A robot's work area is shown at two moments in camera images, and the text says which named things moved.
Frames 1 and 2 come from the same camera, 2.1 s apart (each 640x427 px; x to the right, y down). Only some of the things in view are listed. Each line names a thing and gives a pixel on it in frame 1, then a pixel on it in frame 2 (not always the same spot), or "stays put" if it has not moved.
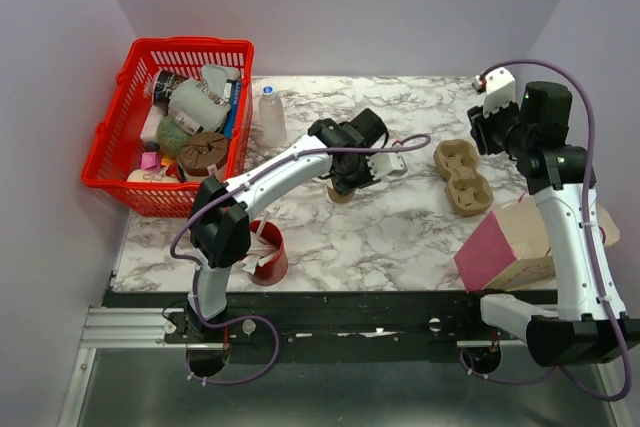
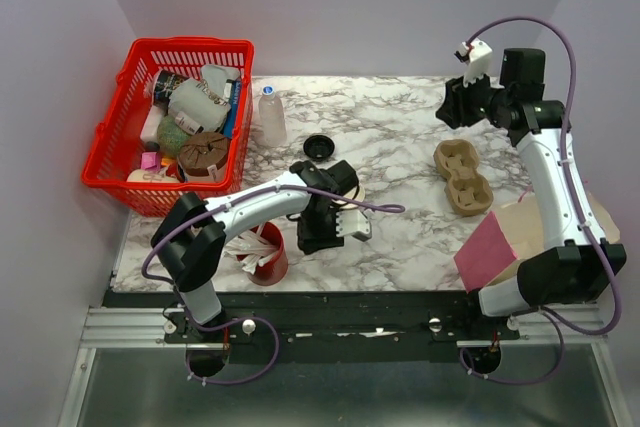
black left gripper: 343,188 → 311,243
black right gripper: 479,126 → 455,102
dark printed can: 166,81 stays put
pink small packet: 150,161 stays put
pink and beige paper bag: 508,247 stays put
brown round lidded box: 202,150 stays put
